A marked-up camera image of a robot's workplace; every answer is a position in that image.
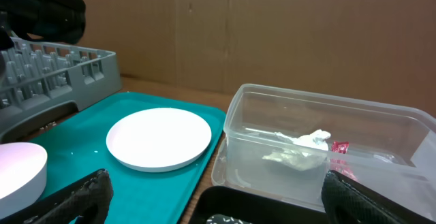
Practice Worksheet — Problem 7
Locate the large white plate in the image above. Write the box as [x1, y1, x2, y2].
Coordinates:
[106, 108, 212, 173]

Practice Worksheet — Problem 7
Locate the white tissue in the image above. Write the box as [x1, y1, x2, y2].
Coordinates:
[262, 129, 331, 172]

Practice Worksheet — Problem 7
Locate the teal plastic tray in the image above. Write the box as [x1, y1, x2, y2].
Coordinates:
[32, 92, 225, 223]

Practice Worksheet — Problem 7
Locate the grey dishwasher rack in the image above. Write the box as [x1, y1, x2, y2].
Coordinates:
[1, 37, 122, 143]

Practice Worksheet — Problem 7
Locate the clear plastic bin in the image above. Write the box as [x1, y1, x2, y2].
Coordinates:
[211, 84, 435, 220]

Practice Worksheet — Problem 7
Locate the red snack wrapper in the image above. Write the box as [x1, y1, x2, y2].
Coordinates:
[330, 141, 358, 181]

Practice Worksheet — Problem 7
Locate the pile of rice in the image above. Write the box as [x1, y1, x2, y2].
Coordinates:
[205, 214, 251, 224]

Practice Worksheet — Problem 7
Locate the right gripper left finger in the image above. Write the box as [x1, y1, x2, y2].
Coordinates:
[1, 169, 114, 224]

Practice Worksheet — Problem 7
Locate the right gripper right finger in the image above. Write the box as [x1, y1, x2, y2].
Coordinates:
[321, 170, 435, 224]

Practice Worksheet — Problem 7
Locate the black plastic tray bin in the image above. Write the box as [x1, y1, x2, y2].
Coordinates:
[189, 186, 328, 224]

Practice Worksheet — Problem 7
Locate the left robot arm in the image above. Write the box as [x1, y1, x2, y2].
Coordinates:
[1, 0, 86, 44]

